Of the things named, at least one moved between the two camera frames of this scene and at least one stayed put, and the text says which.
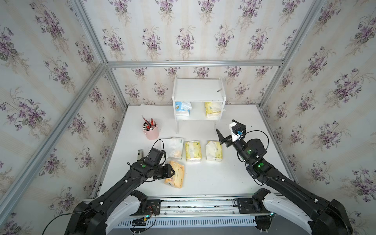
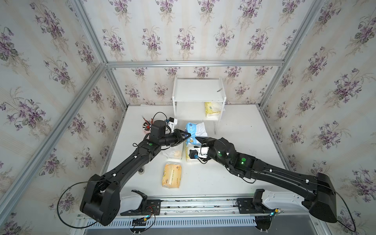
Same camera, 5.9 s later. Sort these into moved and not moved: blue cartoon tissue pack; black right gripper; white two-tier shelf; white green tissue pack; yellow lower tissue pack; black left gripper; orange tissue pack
Moved: black right gripper; blue cartoon tissue pack; black left gripper
Not moved: white two-tier shelf; orange tissue pack; yellow lower tissue pack; white green tissue pack
